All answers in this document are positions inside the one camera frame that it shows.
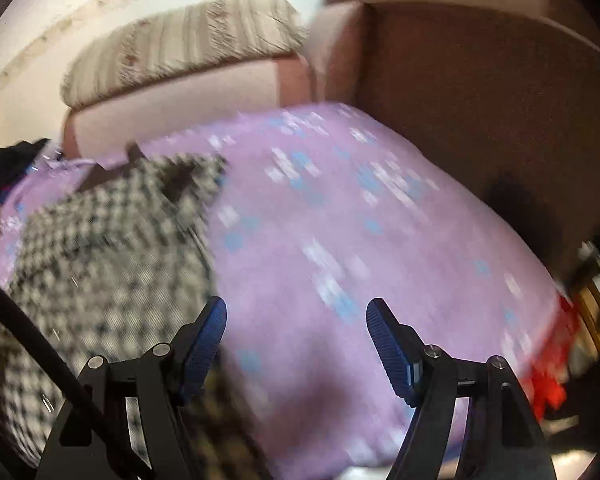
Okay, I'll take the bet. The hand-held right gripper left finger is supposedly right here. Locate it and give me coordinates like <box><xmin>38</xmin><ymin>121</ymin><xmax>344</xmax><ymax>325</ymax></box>
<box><xmin>34</xmin><ymin>296</ymin><xmax>228</xmax><ymax>480</ymax></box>

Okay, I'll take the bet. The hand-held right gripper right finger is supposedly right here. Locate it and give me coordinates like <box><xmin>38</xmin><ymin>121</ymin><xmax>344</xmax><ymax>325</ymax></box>
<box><xmin>366</xmin><ymin>297</ymin><xmax>561</xmax><ymax>480</ymax></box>

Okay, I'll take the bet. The houndstooth black white garment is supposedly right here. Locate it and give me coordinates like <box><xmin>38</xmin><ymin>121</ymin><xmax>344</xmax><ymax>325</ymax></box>
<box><xmin>0</xmin><ymin>154</ymin><xmax>276</xmax><ymax>480</ymax></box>

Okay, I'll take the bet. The dark clothes pile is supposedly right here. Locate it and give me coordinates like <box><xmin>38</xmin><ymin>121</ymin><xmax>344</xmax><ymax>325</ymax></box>
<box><xmin>0</xmin><ymin>138</ymin><xmax>51</xmax><ymax>206</ymax></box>

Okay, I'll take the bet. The purple floral bed sheet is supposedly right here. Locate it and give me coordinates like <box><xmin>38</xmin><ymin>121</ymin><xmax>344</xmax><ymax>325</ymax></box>
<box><xmin>0</xmin><ymin>101</ymin><xmax>563</xmax><ymax>468</ymax></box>

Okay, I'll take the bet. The red cloth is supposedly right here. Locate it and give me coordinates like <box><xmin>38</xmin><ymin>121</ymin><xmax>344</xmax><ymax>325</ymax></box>
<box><xmin>522</xmin><ymin>295</ymin><xmax>581</xmax><ymax>418</ymax></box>

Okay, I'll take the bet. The brown headboard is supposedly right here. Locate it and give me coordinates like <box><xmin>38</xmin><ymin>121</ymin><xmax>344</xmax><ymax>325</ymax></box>
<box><xmin>325</xmin><ymin>0</ymin><xmax>600</xmax><ymax>281</ymax></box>

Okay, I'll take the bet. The striped beige pillow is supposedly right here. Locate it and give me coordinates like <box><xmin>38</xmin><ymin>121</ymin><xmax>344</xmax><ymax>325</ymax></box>
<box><xmin>60</xmin><ymin>0</ymin><xmax>308</xmax><ymax>108</ymax></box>

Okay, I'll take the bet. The black cable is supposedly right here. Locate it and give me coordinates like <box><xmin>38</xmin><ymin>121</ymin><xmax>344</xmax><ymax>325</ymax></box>
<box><xmin>0</xmin><ymin>275</ymin><xmax>151</xmax><ymax>480</ymax></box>

